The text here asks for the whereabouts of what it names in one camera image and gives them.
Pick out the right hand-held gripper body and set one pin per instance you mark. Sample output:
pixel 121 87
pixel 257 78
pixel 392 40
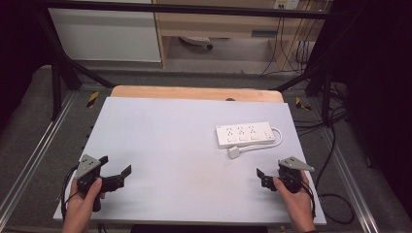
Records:
pixel 291 174

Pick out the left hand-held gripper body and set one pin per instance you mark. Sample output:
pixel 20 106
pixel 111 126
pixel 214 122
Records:
pixel 88 165

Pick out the person's right hand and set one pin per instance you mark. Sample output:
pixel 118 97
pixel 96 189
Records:
pixel 296 204

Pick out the person's left hand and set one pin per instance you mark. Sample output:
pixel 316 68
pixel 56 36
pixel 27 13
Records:
pixel 81 207

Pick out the white power strip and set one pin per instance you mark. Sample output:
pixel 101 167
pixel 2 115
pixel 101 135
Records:
pixel 245 134

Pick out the yellow black striped tape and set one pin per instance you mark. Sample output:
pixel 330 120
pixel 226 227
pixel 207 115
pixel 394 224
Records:
pixel 302 104
pixel 93 99

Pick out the wooden table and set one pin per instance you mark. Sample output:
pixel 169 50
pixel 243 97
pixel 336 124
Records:
pixel 194 93

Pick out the black curtain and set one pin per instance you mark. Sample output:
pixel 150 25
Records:
pixel 379 97
pixel 19 48

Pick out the white cabinet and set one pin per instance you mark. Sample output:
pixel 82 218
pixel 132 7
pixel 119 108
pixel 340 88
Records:
pixel 103 35

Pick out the white device with black wheel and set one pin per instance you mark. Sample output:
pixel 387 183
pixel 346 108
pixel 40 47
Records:
pixel 196 40

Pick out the wooden desk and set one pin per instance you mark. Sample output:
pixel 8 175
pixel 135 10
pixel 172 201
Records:
pixel 223 26

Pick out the aluminium rail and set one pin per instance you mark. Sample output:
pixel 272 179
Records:
pixel 353 181
pixel 35 149

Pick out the black metal frame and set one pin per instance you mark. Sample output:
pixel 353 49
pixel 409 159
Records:
pixel 181 9

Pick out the white wall socket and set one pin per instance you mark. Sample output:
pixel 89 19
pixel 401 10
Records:
pixel 286 4

